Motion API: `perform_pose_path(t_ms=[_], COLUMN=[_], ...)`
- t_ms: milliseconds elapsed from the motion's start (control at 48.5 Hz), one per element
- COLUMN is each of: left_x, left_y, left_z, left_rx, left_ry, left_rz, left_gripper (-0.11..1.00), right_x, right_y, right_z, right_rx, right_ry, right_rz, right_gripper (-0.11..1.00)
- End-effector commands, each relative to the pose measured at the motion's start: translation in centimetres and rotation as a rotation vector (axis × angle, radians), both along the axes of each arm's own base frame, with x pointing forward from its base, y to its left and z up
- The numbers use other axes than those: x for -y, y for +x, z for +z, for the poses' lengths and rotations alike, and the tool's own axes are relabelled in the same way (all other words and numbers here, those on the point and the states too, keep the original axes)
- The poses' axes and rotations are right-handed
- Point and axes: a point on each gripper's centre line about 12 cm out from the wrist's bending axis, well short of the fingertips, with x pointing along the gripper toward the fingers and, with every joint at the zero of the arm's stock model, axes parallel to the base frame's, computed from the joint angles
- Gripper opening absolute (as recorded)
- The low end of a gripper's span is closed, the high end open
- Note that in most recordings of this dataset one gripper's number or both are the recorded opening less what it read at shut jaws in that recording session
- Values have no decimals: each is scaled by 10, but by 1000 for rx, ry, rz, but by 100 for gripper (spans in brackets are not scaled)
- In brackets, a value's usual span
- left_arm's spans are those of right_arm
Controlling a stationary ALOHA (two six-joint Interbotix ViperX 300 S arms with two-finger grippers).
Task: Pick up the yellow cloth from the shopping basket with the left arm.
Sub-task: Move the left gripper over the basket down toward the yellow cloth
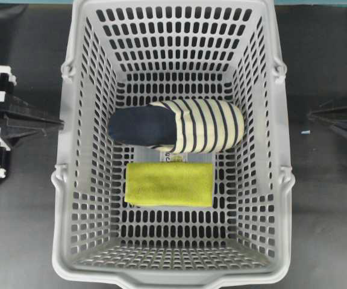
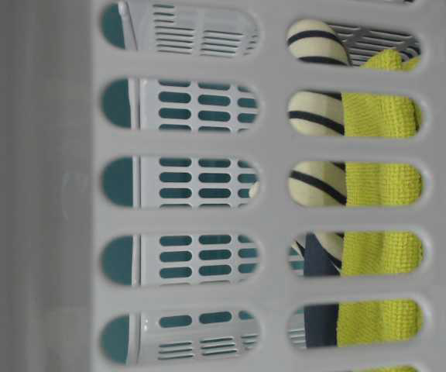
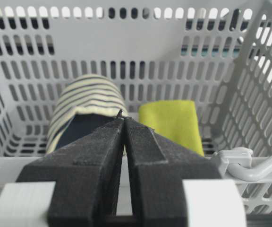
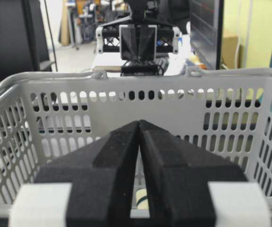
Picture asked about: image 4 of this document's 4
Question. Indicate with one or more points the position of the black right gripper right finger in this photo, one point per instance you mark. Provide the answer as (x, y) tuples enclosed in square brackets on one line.
[(196, 187)]

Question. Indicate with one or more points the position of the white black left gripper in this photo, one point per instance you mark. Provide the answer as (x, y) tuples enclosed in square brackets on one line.
[(138, 44)]

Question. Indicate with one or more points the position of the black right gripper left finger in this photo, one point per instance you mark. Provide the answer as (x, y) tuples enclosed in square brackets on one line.
[(90, 187)]

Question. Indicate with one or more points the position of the white green-striped item in basket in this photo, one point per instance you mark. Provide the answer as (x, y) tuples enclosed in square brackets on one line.
[(141, 199)]

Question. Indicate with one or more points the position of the grey plastic shopping basket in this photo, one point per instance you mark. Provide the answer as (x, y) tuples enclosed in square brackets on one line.
[(44, 116)]

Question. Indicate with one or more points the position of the black monitor screen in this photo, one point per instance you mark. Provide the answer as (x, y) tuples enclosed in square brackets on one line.
[(206, 26)]

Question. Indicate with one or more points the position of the cardboard box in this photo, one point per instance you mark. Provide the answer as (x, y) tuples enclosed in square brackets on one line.
[(229, 48)]

